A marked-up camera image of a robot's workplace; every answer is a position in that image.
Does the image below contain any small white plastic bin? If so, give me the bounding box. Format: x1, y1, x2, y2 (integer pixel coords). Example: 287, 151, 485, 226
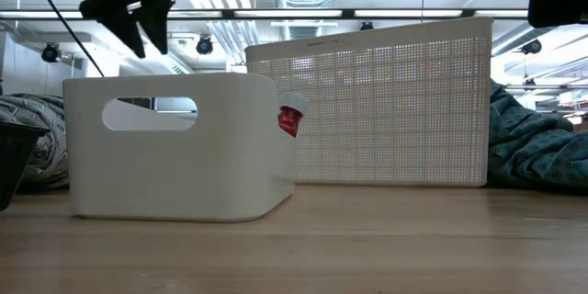
62, 72, 299, 223

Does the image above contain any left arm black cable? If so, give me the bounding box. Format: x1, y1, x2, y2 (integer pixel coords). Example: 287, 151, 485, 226
22, 0, 106, 78

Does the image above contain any red pill bottle white cap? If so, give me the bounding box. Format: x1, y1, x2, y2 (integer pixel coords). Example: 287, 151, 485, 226
277, 91, 311, 139

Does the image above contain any small black plastic crate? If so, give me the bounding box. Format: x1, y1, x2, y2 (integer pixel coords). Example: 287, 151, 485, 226
0, 121, 51, 212

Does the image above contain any teal patterned cloth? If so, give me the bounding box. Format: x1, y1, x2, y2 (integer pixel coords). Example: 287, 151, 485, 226
486, 78, 588, 192

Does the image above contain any grey diamond patterned cloth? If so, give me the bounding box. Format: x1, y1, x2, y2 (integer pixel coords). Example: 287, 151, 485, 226
0, 93, 70, 193

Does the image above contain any large white perforated basket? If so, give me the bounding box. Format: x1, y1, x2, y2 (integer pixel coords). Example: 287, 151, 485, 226
244, 16, 494, 188

